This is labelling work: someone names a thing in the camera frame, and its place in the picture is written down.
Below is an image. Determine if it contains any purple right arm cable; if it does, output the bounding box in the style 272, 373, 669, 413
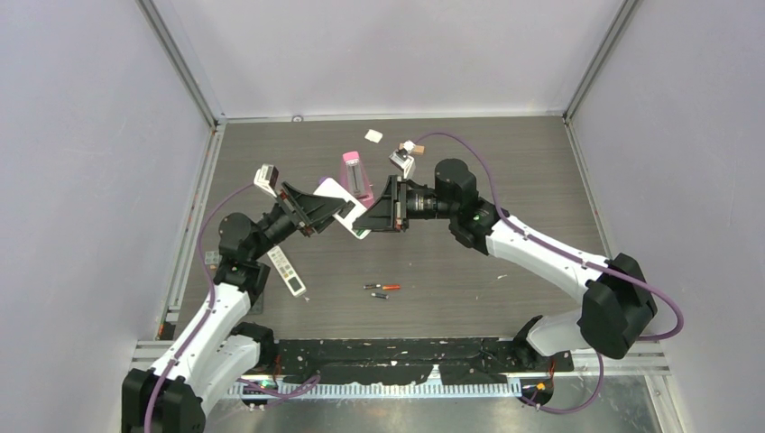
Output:
415, 131, 686, 415

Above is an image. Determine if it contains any white battery cover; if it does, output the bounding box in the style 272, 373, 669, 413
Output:
364, 129, 383, 143

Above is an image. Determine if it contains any white remote control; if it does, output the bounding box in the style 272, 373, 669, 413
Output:
267, 245, 307, 298
314, 178, 371, 240

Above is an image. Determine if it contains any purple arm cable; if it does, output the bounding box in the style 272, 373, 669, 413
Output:
143, 181, 324, 433
415, 131, 686, 415

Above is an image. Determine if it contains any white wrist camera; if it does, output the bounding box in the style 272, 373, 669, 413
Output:
389, 141, 416, 180
253, 163, 279, 198

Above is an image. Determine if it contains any pink metronome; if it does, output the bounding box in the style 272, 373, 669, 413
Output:
340, 152, 374, 207

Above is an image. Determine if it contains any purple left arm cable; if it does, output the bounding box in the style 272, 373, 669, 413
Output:
143, 181, 324, 433

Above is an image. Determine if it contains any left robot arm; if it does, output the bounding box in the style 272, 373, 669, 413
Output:
120, 179, 359, 432

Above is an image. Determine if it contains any grey building baseplate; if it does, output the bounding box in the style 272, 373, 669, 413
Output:
248, 295, 264, 315

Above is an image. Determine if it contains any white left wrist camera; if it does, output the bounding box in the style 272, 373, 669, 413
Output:
253, 163, 279, 198

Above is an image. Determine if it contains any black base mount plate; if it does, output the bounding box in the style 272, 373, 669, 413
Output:
248, 318, 576, 386

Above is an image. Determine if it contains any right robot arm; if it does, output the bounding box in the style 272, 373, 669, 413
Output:
354, 159, 658, 371

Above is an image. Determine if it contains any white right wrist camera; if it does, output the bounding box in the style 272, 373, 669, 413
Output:
389, 141, 416, 180

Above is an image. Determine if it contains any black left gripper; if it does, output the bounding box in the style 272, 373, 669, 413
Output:
250, 182, 346, 261

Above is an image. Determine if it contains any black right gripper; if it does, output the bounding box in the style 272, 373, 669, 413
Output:
355, 176, 456, 235

